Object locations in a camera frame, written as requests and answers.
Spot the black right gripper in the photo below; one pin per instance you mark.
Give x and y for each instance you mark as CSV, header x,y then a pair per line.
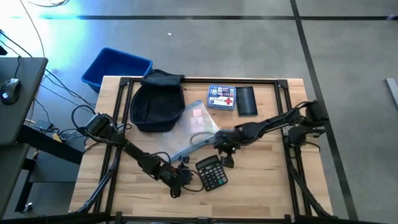
x,y
227,140

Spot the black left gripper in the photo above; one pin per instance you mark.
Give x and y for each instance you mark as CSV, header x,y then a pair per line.
x,y
178,177

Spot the black desk calculator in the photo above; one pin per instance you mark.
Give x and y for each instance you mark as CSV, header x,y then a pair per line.
x,y
211,174

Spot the white mesh pouch blue zipper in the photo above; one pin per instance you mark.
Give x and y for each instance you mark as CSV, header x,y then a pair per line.
x,y
192,130

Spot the dark blue backpack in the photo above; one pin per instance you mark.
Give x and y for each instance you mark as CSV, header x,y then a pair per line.
x,y
155,105

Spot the black wallet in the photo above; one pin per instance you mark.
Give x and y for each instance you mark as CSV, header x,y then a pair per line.
x,y
246,101

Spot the blue first aid kit box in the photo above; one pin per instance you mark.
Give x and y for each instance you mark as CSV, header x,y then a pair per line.
x,y
221,98

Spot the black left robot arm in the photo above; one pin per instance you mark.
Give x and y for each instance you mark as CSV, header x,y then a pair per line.
x,y
133,152

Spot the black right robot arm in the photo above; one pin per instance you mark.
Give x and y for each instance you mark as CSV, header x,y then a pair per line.
x,y
273,123

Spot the pink sticky note pad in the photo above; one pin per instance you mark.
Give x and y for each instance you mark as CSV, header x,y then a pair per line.
x,y
197,112

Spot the blue plastic bin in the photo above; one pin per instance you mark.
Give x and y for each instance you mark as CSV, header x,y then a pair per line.
x,y
115,65

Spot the black power adapter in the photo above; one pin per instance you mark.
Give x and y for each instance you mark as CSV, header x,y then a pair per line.
x,y
43,125

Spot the black desk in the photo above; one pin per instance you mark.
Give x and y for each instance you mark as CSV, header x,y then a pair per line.
x,y
18,124

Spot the grey metal bar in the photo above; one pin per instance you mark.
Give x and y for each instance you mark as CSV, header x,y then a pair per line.
x,y
392,91

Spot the black computer mouse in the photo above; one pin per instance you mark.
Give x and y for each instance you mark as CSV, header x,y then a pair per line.
x,y
10,91

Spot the black aluminium table frame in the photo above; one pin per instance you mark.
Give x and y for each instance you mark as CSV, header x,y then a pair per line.
x,y
202,80

